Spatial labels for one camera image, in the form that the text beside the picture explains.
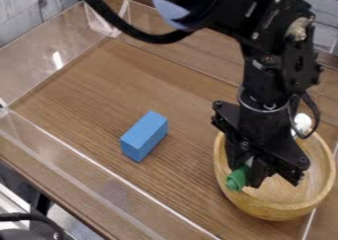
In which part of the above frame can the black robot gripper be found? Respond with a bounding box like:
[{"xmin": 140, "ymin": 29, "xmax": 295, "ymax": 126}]
[{"xmin": 212, "ymin": 96, "xmax": 311, "ymax": 189}]

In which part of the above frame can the green whiteboard marker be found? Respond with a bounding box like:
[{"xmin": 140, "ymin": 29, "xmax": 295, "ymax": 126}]
[{"xmin": 225, "ymin": 113, "xmax": 315, "ymax": 193}]

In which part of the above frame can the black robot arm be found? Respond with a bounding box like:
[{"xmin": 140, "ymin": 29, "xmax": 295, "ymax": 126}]
[{"xmin": 85, "ymin": 0, "xmax": 324, "ymax": 189}]

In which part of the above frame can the brown wooden bowl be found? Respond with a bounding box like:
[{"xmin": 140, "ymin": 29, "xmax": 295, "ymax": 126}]
[{"xmin": 213, "ymin": 132, "xmax": 337, "ymax": 221}]

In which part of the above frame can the blue rectangular block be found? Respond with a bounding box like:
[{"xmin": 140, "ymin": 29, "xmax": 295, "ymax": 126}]
[{"xmin": 121, "ymin": 111, "xmax": 170, "ymax": 162}]

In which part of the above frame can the black metal table frame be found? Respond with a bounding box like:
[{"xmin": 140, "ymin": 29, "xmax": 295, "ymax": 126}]
[{"xmin": 0, "ymin": 162, "xmax": 75, "ymax": 240}]

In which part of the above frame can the clear acrylic corner bracket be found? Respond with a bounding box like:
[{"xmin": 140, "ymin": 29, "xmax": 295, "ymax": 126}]
[{"xmin": 85, "ymin": 0, "xmax": 132, "ymax": 39}]

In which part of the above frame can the black cable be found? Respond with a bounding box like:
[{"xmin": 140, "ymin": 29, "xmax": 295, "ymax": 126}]
[{"xmin": 0, "ymin": 210, "xmax": 65, "ymax": 240}]

